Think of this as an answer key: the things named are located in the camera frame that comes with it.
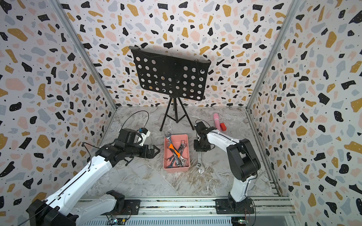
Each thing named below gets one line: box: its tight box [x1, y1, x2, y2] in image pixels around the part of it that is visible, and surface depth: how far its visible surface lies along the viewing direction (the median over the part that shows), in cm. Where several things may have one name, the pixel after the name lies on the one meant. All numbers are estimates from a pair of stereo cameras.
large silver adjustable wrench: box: [195, 151, 205, 175], surface depth 89 cm
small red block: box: [219, 122, 227, 132], surface depth 111 cm
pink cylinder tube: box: [213, 113, 222, 131], surface depth 112 cm
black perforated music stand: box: [128, 46, 212, 132], surface depth 78 cm
